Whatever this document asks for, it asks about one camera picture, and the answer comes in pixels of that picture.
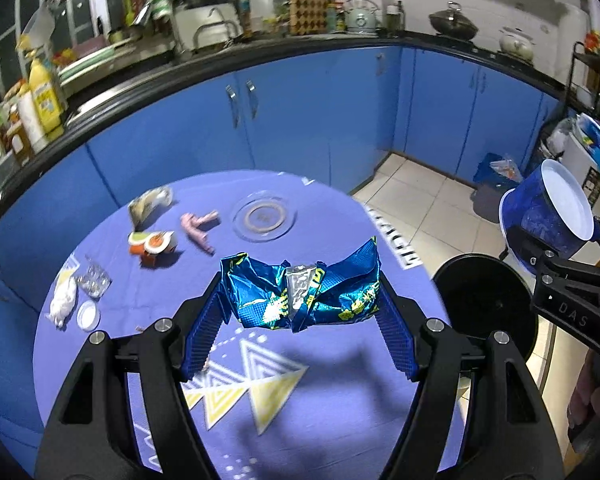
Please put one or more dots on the steel sink faucet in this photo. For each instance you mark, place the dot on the steel sink faucet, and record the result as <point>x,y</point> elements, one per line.
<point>215,20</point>

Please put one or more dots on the white ceramic pot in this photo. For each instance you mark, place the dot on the white ceramic pot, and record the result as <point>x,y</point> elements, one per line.
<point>516,44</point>

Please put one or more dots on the white crumpled tissue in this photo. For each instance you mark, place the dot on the white crumpled tissue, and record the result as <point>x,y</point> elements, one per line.
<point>62,302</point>

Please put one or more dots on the yellow detergent bottle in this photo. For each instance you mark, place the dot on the yellow detergent bottle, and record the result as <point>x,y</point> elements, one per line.
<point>45,95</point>

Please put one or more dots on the person's right hand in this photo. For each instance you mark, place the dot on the person's right hand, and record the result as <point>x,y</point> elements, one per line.
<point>587,390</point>

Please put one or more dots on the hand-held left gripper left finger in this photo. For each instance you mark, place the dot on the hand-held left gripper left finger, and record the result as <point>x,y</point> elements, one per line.
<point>205,327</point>

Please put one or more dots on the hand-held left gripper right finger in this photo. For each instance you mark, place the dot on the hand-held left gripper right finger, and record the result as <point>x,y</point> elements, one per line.
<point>396,332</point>

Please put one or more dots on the pale green kettle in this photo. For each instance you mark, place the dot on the pale green kettle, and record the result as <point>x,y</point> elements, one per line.
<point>361,17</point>

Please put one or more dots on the grey bin with blue bag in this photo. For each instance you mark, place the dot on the grey bin with blue bag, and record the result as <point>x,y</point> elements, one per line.
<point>490,190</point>

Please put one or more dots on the clear silver blister pack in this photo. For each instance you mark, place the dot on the clear silver blister pack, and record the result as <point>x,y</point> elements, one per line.
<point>95,282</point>

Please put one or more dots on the dark wok with lid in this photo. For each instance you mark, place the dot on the dark wok with lid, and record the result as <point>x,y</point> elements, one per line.
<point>452,22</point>

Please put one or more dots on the black round trash bin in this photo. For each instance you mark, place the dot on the black round trash bin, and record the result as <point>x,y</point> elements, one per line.
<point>485,305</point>

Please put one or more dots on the blue kitchen cabinets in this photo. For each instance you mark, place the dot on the blue kitchen cabinets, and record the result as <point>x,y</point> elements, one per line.
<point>305,115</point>

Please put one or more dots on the white round lid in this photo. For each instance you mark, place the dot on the white round lid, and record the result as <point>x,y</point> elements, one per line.
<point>88,316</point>

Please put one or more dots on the pink plastic piece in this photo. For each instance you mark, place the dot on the pink plastic piece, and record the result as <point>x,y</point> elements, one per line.
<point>197,225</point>

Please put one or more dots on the clear glass plate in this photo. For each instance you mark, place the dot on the clear glass plate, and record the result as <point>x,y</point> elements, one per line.
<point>264,216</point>

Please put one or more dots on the black metal rack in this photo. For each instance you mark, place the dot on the black metal rack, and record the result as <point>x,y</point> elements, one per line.
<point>580,75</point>

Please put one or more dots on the black kitchen countertop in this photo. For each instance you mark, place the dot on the black kitchen countertop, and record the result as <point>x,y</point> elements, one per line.
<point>155,77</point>

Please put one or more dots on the orange green food cup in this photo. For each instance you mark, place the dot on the orange green food cup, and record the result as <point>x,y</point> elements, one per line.
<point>155,247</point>

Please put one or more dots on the dark glass bottles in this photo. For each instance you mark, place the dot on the dark glass bottles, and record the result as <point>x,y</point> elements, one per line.
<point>395,17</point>

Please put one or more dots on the blue foil snack bag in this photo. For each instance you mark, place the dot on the blue foil snack bag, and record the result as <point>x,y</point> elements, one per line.
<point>350,285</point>

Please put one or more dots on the green lidded jar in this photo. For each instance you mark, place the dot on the green lidded jar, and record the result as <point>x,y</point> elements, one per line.
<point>336,17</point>

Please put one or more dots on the yellow white snack wrapper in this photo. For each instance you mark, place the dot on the yellow white snack wrapper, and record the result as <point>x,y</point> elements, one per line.
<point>147,205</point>

